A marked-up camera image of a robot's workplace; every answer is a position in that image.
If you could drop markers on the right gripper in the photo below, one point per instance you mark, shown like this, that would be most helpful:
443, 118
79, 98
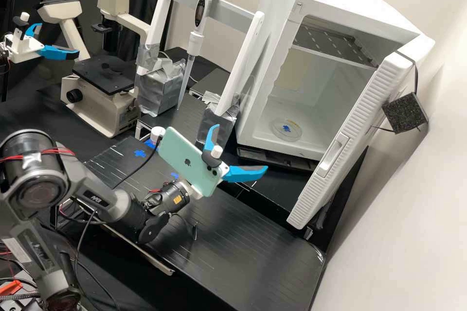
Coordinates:
193, 191

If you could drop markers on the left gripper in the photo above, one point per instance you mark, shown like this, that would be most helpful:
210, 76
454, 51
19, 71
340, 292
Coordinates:
23, 48

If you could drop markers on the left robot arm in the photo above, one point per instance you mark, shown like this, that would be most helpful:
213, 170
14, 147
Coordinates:
3, 52

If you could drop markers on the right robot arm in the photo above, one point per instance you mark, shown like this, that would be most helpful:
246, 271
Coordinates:
33, 176

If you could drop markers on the incubator door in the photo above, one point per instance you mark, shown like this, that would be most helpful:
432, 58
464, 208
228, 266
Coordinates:
346, 136

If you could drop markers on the left phone holder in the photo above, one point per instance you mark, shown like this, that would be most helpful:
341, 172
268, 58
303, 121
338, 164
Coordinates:
22, 26

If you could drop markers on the petri dish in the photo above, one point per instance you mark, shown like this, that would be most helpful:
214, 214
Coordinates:
287, 128

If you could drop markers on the small bottle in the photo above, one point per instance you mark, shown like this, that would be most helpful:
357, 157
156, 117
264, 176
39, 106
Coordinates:
158, 134

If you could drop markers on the blue bottle holder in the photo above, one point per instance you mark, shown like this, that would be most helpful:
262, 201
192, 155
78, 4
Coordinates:
149, 141

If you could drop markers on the cream microscope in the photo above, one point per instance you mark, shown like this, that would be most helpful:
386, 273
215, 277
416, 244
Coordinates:
102, 103

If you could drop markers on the white pipette stand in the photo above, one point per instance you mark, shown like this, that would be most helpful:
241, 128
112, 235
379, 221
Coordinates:
237, 70

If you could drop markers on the pipette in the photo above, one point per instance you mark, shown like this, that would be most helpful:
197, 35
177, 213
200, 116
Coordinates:
199, 15

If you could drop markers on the white incubator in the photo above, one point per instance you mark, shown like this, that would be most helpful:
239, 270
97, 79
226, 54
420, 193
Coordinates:
328, 26

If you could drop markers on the right wrist camera phone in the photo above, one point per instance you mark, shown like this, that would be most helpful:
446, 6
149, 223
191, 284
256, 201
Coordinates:
182, 159

